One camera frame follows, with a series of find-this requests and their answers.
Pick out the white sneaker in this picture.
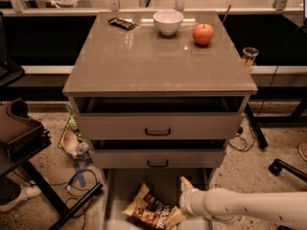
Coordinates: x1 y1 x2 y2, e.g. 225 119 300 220
0 186 41 212

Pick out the plastic cup with drink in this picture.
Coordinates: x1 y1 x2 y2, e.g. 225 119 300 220
242 47 259 69

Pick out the red apple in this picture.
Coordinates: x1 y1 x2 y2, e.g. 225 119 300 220
193 23 214 46

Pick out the brown chip bag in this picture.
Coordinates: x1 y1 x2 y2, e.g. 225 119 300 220
123 183 177 230

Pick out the white ceramic bowl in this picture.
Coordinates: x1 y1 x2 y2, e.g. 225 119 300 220
153 10 183 35

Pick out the bottom drawer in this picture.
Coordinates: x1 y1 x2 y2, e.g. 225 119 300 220
103 169 214 230

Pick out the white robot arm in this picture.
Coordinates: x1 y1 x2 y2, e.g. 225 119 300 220
179 176 307 230

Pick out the grey drawer cabinet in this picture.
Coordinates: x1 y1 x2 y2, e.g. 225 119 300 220
62 11 259 230

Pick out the black floor cable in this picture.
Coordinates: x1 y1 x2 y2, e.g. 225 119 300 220
47 168 100 230

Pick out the white crumpled cup on floor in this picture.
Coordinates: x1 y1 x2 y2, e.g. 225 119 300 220
60 130 89 160

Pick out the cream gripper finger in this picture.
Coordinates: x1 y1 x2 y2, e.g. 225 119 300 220
164 206 186 228
179 176 193 192

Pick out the black side table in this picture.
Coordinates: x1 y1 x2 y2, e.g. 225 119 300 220
0 59 105 230

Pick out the brown tray on side table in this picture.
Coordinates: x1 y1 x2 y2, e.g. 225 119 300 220
0 99 44 153

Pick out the middle drawer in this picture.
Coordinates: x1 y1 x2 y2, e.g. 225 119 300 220
90 140 225 169

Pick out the black table leg bar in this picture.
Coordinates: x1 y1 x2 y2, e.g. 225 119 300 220
245 103 269 150

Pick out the black office chair base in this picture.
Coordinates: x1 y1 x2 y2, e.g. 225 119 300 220
268 158 307 230

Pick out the top drawer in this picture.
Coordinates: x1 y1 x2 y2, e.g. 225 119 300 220
75 97 244 140

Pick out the drawer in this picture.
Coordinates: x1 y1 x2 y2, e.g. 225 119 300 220
75 97 244 140
103 169 214 230
90 140 225 169

